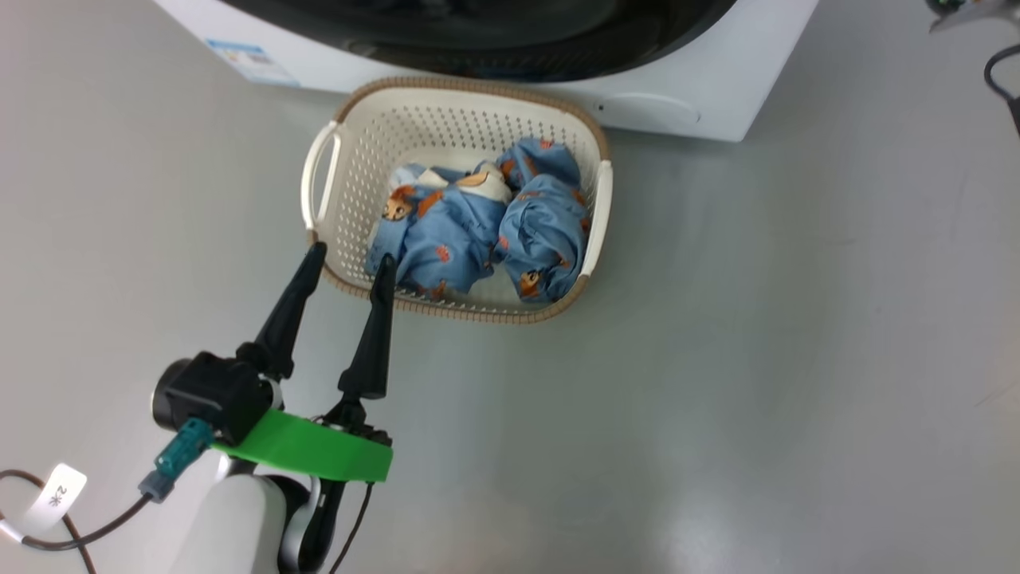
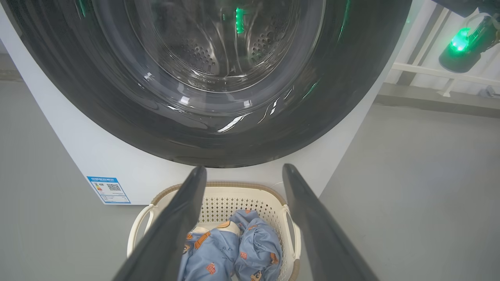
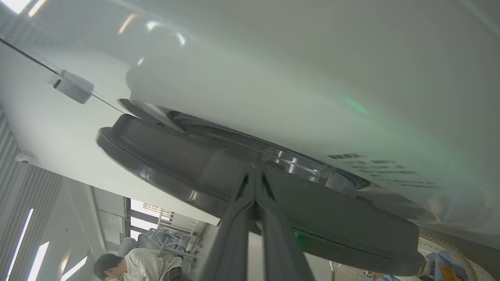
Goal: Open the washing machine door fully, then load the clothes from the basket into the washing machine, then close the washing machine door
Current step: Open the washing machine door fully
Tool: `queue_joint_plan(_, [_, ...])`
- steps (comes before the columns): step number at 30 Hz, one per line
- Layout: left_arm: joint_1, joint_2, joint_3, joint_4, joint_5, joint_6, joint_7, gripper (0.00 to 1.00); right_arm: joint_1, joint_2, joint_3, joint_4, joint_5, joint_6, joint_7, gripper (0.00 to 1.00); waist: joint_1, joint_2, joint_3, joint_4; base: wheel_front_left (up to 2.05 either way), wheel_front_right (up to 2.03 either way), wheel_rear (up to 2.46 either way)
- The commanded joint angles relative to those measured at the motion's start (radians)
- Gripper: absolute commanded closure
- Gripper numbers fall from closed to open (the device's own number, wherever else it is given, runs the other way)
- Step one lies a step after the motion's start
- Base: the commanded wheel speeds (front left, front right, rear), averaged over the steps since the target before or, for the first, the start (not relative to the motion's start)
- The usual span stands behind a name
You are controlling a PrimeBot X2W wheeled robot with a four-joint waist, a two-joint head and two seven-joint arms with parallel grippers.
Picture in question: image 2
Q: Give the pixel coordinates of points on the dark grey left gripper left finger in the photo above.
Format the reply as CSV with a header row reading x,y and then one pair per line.
x,y
168,238

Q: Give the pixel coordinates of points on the blue bear print garment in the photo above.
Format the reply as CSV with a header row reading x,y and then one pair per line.
x,y
258,246
211,253

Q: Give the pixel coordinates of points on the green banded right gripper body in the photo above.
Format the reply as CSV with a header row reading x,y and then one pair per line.
x,y
459,54

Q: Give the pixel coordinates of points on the blue energy label sticker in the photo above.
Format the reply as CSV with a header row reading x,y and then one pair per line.
x,y
109,190

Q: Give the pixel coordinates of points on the white washing machine body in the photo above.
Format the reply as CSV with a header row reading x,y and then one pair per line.
x,y
97,152

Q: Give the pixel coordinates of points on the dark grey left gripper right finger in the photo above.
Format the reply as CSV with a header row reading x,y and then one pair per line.
x,y
324,242

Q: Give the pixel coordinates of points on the white metal rail frame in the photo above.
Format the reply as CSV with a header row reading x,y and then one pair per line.
x,y
425,70

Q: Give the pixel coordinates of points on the cream perforated laundry basket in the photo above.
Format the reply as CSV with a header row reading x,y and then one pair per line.
x,y
234,199

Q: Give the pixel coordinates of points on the dark round washing machine door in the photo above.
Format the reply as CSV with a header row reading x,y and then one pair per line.
x,y
97,89

